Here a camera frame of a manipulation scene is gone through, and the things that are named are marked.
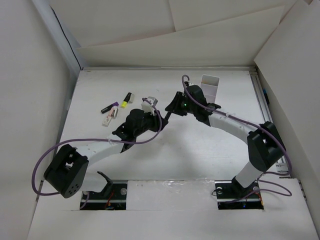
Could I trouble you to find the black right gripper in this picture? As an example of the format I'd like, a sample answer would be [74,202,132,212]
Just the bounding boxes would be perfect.
[165,91,197,117]

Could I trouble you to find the yellow cap highlighter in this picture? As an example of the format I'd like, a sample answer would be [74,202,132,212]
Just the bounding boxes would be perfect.
[120,92,132,109]

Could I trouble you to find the pink cap highlighter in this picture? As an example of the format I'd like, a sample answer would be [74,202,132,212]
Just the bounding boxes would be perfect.
[164,112,172,121]

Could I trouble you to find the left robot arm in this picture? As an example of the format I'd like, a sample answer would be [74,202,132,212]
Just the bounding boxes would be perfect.
[43,109,169,199]

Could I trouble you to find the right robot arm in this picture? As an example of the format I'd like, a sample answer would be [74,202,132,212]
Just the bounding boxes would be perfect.
[165,85,285,197]

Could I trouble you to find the white divided organizer tray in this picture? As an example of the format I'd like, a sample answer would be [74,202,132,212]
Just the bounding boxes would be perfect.
[200,74,220,103]

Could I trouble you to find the long grey eraser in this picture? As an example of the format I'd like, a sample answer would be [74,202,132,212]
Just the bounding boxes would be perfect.
[128,93,135,104]

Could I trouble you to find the pink mini stapler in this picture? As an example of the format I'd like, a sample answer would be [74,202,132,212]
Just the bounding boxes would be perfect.
[108,106,119,119]

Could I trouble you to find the purple cap highlighter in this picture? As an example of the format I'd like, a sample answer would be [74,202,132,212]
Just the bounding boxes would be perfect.
[100,101,119,114]

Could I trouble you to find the white staples box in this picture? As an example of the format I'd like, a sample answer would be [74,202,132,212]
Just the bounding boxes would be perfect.
[102,116,113,127]

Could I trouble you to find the blue cap marker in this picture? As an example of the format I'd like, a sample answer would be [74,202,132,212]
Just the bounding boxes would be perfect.
[262,88,270,105]

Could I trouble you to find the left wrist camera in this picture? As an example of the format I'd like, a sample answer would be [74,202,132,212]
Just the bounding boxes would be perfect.
[141,96,158,115]

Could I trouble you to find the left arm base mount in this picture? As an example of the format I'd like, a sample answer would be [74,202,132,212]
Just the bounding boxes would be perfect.
[79,171,128,211]

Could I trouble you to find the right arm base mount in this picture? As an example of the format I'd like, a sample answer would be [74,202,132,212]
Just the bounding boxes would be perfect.
[211,180,264,210]

